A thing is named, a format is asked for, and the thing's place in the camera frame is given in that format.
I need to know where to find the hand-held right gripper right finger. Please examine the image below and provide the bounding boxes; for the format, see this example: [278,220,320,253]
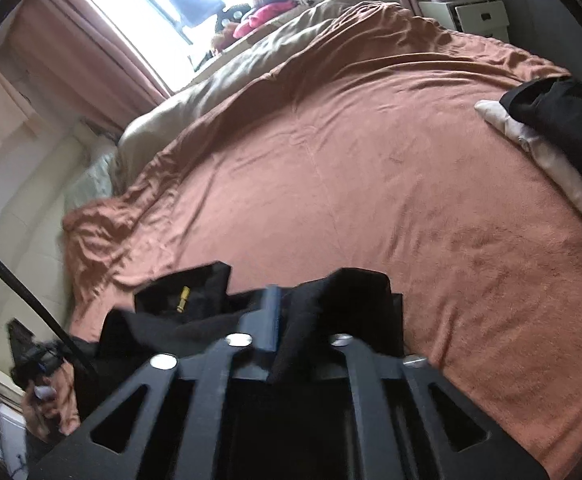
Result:
[290,333,552,480]

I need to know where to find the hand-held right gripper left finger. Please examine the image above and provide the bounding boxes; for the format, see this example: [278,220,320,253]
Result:
[30,285,281,480]

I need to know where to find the black jacket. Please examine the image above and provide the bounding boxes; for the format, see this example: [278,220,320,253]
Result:
[68,260,406,426]

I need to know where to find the folded black clothes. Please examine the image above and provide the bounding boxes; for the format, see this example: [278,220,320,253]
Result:
[500,76,582,155]

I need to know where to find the person's left hand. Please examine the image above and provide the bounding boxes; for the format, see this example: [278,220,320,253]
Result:
[23,357,80,437]

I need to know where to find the cream bed headboard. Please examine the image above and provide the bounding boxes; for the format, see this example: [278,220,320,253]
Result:
[0,125,123,366]

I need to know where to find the white printed pillow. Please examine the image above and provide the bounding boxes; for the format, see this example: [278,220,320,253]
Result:
[63,152,123,217]

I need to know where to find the brown blanket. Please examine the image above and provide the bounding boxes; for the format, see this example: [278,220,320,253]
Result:
[62,2,582,480]

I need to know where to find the beige duvet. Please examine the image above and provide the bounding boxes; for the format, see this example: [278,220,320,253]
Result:
[118,0,408,187]

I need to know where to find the folded beige cloth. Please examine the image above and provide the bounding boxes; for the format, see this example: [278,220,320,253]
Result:
[474,99,582,232]

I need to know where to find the brown plush toy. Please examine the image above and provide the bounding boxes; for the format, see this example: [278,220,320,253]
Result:
[210,22,238,52]

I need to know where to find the pink cushion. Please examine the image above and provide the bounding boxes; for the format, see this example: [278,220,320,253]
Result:
[233,2,298,39]

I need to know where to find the black plush toy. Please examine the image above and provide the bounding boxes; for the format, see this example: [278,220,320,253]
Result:
[213,4,253,29]

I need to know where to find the window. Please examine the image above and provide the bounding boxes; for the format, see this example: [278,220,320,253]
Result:
[64,0,322,97]

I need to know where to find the white nightstand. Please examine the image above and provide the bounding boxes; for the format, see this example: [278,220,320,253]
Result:
[418,0,512,42]

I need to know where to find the grey wardrobe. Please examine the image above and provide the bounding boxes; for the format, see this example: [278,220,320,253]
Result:
[491,0,582,83]

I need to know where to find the black cable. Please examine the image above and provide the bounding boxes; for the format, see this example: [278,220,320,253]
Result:
[0,234,98,380]

